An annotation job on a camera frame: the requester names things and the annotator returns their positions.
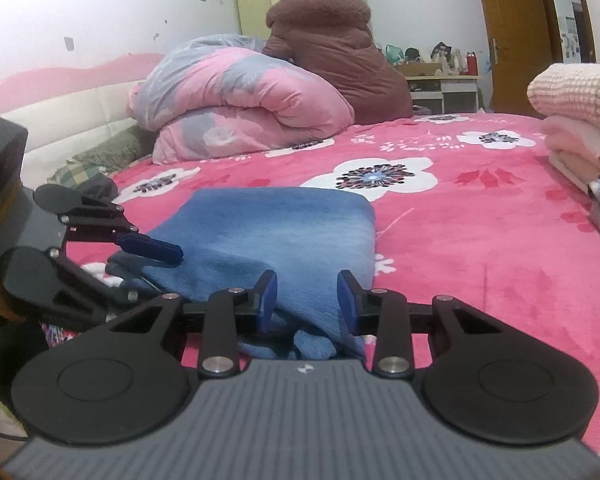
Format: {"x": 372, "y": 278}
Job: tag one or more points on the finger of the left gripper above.
{"x": 122, "y": 277}
{"x": 145, "y": 246}

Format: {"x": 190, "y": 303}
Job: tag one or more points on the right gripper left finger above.
{"x": 229, "y": 314}

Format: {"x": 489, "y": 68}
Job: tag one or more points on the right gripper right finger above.
{"x": 381, "y": 313}

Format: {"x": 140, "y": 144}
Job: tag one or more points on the blue denim jeans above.
{"x": 230, "y": 236}

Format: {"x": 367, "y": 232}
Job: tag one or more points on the plaid pillow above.
{"x": 75, "y": 173}

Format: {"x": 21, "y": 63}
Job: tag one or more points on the black crumpled garment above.
{"x": 99, "y": 187}

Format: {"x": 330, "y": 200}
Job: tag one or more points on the green floral pillow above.
{"x": 118, "y": 152}

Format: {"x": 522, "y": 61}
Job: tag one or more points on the white pink headboard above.
{"x": 69, "y": 110}

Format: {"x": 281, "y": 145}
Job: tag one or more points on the pink floral bed blanket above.
{"x": 468, "y": 205}

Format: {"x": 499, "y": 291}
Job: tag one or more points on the pink grey folded duvet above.
{"x": 220, "y": 96}

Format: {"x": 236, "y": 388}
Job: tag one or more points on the cluttered white shelf desk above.
{"x": 451, "y": 92}

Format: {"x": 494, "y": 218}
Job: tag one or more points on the cardboard box on desk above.
{"x": 420, "y": 69}

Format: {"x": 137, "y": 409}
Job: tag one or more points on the red bottle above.
{"x": 472, "y": 64}

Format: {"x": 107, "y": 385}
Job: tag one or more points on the person in mauve jacket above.
{"x": 332, "y": 39}

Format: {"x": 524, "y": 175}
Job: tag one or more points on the brown wooden door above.
{"x": 525, "y": 37}

